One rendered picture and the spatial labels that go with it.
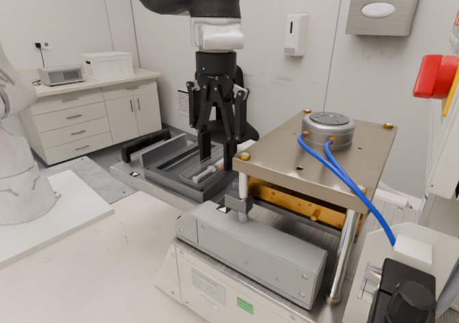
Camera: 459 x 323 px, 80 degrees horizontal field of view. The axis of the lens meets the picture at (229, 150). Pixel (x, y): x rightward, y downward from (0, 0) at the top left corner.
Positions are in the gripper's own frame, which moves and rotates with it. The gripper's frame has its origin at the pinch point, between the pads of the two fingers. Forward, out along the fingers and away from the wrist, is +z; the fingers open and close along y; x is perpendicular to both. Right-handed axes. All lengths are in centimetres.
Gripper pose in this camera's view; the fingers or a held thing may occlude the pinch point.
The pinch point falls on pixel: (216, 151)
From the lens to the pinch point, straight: 58.7
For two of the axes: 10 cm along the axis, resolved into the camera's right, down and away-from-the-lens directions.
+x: -5.6, 3.6, -7.5
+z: -0.1, 9.0, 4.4
